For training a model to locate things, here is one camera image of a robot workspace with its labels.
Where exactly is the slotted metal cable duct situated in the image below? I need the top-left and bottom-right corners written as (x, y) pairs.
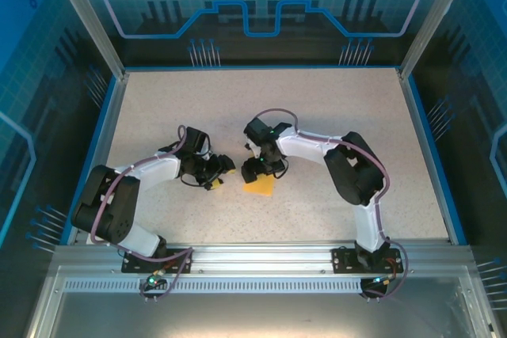
top-left (63, 279), bottom-right (397, 295)

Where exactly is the thin black left camera cable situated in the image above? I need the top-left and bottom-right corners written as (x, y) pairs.
top-left (180, 173), bottom-right (209, 189)

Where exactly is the aluminium frame post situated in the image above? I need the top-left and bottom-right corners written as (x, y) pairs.
top-left (44, 0), bottom-right (130, 80)
top-left (397, 0), bottom-right (478, 80)

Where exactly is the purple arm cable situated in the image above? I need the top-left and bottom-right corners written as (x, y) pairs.
top-left (253, 107), bottom-right (410, 302)
top-left (90, 123), bottom-right (195, 303)

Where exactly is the thin black camera cable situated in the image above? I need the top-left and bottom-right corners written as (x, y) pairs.
top-left (271, 158), bottom-right (291, 180)
top-left (180, 173), bottom-right (209, 189)

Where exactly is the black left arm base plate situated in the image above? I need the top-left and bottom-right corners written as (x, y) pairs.
top-left (120, 247), bottom-right (195, 275)

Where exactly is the thin black right camera cable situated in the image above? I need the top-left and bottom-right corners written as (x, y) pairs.
top-left (271, 158), bottom-right (291, 180)

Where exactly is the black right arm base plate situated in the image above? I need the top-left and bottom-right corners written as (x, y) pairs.
top-left (331, 247), bottom-right (402, 275)

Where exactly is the metal front panel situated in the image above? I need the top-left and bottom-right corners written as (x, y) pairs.
top-left (27, 266), bottom-right (502, 338)

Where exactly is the aluminium side rail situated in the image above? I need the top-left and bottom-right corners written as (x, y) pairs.
top-left (395, 68), bottom-right (468, 246)
top-left (65, 72), bottom-right (130, 246)

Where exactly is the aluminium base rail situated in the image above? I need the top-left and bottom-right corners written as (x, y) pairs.
top-left (53, 239), bottom-right (475, 275)

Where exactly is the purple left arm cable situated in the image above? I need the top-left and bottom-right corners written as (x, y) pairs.
top-left (90, 123), bottom-right (195, 303)

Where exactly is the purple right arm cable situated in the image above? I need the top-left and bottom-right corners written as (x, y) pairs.
top-left (253, 107), bottom-right (410, 302)

